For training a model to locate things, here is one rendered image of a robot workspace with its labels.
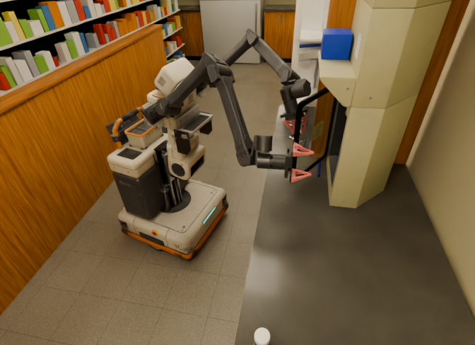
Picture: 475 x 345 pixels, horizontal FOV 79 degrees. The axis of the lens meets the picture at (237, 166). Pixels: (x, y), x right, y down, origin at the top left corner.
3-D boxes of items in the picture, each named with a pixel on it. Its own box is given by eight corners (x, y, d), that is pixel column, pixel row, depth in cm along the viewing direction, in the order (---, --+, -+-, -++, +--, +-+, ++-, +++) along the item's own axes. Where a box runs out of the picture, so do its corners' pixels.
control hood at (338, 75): (342, 75, 124) (346, 50, 118) (350, 107, 99) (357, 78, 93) (314, 73, 126) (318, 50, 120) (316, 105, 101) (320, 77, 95)
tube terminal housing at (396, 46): (376, 167, 148) (432, -7, 102) (390, 212, 123) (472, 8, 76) (326, 162, 152) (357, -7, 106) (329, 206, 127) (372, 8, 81)
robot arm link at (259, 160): (255, 166, 113) (253, 169, 108) (256, 149, 112) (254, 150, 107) (273, 167, 112) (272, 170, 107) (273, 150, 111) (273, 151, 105)
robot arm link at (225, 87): (223, 73, 125) (204, 68, 117) (232, 66, 121) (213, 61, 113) (253, 166, 120) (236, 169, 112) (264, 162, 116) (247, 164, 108)
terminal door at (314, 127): (326, 156, 148) (340, 80, 124) (290, 184, 131) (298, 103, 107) (324, 155, 149) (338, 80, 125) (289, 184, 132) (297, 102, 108)
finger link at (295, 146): (314, 153, 99) (287, 151, 101) (312, 169, 104) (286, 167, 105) (314, 142, 105) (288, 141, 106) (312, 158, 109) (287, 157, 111)
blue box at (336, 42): (346, 52, 116) (350, 28, 111) (348, 60, 108) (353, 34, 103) (319, 51, 118) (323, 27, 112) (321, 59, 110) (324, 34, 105)
